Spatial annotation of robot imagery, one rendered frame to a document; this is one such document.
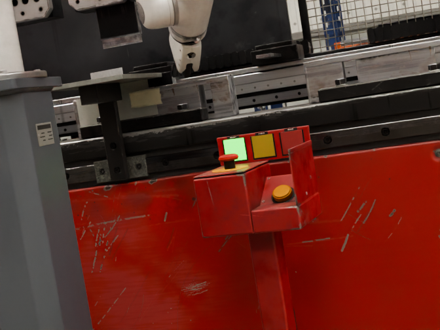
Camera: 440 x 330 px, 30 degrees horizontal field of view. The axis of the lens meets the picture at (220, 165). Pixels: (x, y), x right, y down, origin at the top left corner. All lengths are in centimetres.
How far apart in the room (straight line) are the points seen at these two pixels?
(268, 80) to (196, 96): 29
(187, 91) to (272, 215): 50
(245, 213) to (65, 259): 37
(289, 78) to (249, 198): 65
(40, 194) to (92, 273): 65
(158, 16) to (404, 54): 55
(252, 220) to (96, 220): 48
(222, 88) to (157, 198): 29
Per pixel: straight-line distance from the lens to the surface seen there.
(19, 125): 130
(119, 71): 187
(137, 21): 198
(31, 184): 130
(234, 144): 169
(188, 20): 172
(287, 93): 213
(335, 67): 185
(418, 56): 185
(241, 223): 155
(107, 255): 191
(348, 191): 175
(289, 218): 152
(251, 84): 215
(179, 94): 192
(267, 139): 167
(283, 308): 162
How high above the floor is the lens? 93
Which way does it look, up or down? 5 degrees down
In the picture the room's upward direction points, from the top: 9 degrees counter-clockwise
